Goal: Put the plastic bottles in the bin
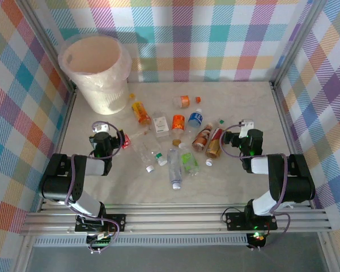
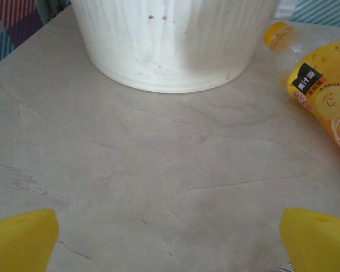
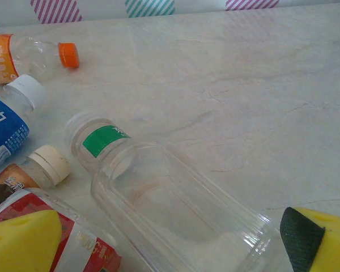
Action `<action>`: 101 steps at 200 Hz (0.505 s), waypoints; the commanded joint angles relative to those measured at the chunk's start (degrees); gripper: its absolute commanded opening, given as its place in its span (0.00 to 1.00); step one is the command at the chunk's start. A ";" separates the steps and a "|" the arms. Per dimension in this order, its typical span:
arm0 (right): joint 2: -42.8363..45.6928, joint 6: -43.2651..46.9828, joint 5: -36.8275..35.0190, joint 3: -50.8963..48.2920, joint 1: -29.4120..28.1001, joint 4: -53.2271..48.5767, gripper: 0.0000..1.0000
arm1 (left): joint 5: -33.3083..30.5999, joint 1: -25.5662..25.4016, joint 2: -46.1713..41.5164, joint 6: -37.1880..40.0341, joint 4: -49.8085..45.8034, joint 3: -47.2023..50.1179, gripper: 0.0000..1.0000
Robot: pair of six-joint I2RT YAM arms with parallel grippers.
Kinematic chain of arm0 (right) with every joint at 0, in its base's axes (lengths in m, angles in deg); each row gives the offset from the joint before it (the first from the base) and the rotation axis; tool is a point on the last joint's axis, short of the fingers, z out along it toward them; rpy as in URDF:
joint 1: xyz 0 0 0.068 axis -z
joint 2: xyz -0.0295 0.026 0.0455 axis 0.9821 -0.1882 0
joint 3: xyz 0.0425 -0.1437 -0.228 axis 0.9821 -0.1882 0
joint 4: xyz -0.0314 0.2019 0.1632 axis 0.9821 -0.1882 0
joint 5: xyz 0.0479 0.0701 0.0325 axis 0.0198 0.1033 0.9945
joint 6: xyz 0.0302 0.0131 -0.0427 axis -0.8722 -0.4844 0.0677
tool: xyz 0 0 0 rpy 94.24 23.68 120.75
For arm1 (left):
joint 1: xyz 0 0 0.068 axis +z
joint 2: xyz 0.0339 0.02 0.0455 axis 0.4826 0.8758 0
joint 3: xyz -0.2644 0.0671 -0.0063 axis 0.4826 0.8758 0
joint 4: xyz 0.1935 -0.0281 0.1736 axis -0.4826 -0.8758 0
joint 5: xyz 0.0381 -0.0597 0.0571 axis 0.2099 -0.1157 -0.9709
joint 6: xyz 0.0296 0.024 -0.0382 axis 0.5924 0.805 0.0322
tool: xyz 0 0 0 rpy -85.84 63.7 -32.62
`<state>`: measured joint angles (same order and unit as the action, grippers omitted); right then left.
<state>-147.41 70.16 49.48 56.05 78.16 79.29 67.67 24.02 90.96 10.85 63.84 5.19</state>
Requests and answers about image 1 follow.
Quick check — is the gold red label bottle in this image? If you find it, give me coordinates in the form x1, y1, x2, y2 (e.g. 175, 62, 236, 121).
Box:
205, 127, 225, 159

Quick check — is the brown coffee bottle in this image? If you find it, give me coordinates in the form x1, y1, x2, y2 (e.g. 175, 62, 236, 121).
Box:
192, 122, 215, 152

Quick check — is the blue label bottle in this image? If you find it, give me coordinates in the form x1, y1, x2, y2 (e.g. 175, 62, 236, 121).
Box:
186, 108, 203, 137

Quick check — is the white label square bottle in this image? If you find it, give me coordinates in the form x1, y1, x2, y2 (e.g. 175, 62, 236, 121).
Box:
152, 112, 171, 139

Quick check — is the clear bottle green white cap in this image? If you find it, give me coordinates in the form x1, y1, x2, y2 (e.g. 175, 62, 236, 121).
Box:
143, 140, 168, 167

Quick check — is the green label bottle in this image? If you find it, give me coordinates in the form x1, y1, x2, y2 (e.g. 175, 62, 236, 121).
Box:
178, 143, 201, 176

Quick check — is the orange label gold cap bottle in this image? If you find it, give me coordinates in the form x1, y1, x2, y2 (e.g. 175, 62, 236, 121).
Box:
171, 114, 187, 147

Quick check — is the small orange label bottle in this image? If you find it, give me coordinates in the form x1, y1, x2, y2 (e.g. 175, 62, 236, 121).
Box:
173, 95, 202, 109

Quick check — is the clear water bottle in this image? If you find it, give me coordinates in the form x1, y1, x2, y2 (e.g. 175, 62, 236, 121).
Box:
166, 148, 184, 190

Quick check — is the white plastic waste bin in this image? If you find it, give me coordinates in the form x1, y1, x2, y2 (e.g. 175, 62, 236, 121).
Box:
62, 38, 129, 116

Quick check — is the clear plastic bin liner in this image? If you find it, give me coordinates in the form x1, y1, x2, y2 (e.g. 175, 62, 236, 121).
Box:
57, 35, 132, 91

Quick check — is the red label clear bottle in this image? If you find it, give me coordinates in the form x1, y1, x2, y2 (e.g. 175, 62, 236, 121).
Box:
124, 127, 152, 150

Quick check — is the orange juice bottle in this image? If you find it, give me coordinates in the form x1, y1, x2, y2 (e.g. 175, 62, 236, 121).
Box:
129, 93, 152, 126

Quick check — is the checkered cloth backdrop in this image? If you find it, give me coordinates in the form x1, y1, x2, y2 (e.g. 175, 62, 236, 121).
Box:
25, 0, 312, 83
274, 0, 340, 272
0, 0, 74, 272

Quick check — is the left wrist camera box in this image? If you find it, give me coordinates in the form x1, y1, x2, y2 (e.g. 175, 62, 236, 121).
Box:
92, 121, 111, 134

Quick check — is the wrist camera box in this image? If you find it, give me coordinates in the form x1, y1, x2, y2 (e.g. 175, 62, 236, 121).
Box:
92, 121, 111, 134
238, 118, 255, 139

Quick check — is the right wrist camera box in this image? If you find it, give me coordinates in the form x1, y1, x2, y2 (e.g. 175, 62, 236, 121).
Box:
238, 118, 255, 139

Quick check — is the aluminium table side rail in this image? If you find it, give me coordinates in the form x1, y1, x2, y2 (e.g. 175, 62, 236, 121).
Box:
270, 82, 315, 210
38, 89, 78, 213

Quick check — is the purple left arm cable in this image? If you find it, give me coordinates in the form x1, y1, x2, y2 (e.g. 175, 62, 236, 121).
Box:
63, 121, 125, 250

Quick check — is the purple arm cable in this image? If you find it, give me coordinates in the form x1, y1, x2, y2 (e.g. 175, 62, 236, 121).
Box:
63, 121, 125, 250
220, 126, 291, 236

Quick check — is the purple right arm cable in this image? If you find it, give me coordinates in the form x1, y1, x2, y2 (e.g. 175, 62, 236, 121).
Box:
220, 126, 291, 236

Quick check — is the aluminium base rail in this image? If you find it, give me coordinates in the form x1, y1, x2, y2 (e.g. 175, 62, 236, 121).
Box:
19, 202, 334, 236

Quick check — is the controller board with wires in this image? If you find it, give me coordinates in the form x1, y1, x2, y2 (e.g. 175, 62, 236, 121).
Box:
248, 231, 269, 252
86, 232, 117, 255

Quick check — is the aluminium frame post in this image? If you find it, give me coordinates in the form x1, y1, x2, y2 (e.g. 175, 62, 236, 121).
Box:
22, 0, 77, 94
270, 0, 329, 89

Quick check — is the grey slotted cable duct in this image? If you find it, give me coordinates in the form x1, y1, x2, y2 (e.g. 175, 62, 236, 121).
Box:
32, 236, 250, 248

